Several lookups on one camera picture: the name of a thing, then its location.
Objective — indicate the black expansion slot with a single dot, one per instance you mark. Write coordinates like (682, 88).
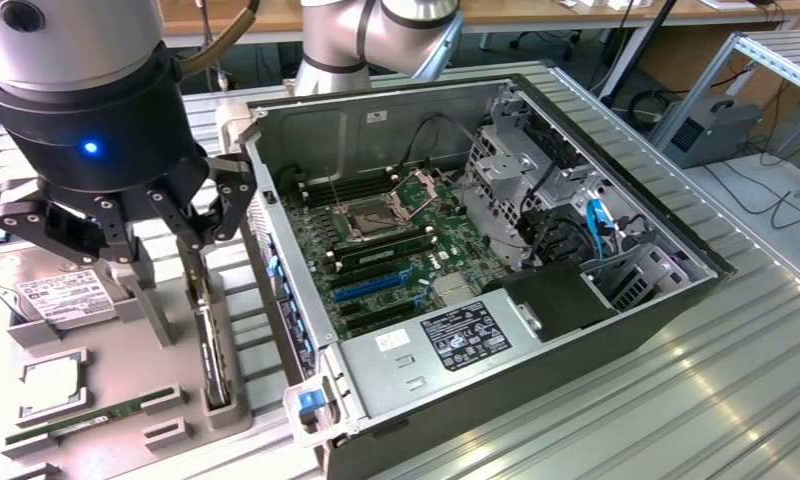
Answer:
(367, 274)

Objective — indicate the green RAM stick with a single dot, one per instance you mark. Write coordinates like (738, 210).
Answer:
(387, 252)
(93, 416)

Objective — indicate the blue case latch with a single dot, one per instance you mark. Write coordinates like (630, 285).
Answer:
(308, 402)

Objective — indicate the silver hard disk drive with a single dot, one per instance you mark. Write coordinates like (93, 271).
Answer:
(53, 295)

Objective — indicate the silver CPU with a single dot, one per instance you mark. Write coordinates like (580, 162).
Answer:
(53, 385)

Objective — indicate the blue expansion slot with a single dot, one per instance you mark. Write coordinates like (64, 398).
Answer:
(370, 287)

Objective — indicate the black slanted pole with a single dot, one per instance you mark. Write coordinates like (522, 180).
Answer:
(640, 45)

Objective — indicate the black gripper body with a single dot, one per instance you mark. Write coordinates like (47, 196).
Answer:
(107, 135)

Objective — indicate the green GPU with black fan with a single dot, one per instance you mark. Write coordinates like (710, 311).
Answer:
(213, 340)

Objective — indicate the aluminium slat frame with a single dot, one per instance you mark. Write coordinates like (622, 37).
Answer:
(781, 55)

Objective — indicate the grey parts rack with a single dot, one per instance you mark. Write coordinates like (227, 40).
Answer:
(127, 440)

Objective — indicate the thin locking lever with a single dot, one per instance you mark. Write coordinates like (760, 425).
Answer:
(337, 197)

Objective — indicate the metal socket cover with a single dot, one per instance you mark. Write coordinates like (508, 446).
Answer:
(420, 192)

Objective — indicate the long wooden desk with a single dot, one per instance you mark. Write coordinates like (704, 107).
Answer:
(507, 15)

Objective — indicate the grey power supply unit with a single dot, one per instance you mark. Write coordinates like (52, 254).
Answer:
(400, 370)

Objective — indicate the black plastic air shroud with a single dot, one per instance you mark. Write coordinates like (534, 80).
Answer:
(554, 300)

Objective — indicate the metal disk bay cage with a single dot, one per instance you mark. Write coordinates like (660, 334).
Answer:
(507, 170)

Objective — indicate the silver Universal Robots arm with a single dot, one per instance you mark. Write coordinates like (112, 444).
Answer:
(73, 40)

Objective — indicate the black chair base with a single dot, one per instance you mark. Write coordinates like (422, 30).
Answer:
(540, 37)

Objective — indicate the open black PC case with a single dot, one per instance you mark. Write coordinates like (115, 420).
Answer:
(607, 360)

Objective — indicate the CPU socket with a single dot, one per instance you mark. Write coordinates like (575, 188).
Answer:
(367, 220)

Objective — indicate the silver chipset heatsink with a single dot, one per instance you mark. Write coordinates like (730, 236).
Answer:
(456, 290)

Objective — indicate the green motherboard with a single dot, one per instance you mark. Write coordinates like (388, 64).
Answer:
(454, 235)

